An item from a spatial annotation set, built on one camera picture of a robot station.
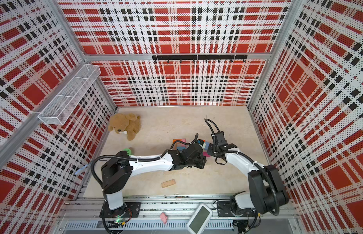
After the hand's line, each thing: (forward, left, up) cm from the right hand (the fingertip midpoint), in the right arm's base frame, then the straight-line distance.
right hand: (213, 150), depth 90 cm
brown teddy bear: (+16, +55, +7) cm, 58 cm away
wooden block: (-19, +27, -4) cm, 33 cm away
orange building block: (+11, +26, -6) cm, 29 cm away
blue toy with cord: (-17, +68, +14) cm, 71 cm away
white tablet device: (-36, +10, -2) cm, 37 cm away
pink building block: (+12, +19, -7) cm, 24 cm away
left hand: (-9, +4, +4) cm, 10 cm away
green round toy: (0, +54, 0) cm, 54 cm away
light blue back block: (-3, +5, +12) cm, 14 cm away
